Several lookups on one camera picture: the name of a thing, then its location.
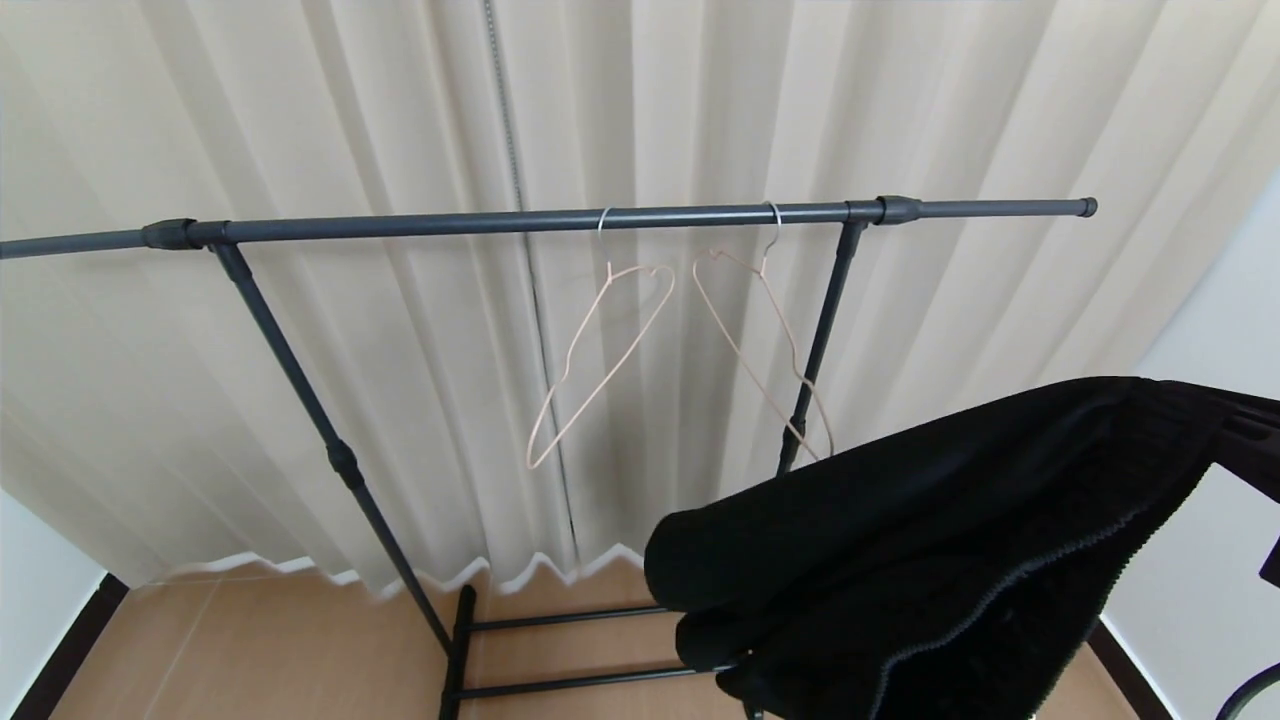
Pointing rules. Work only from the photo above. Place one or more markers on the black shorts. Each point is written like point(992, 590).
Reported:
point(900, 560)

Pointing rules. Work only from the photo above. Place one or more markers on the pink clothes hanger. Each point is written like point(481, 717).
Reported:
point(600, 385)
point(745, 365)

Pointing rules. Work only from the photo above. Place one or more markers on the black clothes rack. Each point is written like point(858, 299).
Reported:
point(450, 222)

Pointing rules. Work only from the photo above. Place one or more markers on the beige curtain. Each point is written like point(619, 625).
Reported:
point(300, 100)

